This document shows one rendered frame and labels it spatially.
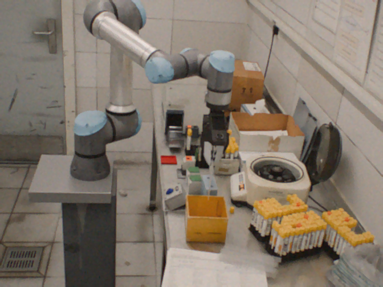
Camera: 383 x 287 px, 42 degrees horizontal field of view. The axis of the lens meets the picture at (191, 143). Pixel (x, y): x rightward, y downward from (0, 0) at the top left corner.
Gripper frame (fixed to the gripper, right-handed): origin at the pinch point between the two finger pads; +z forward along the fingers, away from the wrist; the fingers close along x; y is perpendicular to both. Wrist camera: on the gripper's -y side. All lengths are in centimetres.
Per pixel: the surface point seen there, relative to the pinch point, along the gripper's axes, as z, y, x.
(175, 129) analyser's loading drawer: 20, 68, 9
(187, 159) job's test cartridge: 17.9, 36.1, 4.8
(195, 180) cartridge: 19.0, 21.5, 2.4
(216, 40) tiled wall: 12, 208, -23
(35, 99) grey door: 59, 196, 103
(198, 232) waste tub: 21.8, -7.3, 3.0
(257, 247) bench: 25.8, -9.2, -16.6
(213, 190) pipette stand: 16.2, 10.0, -2.9
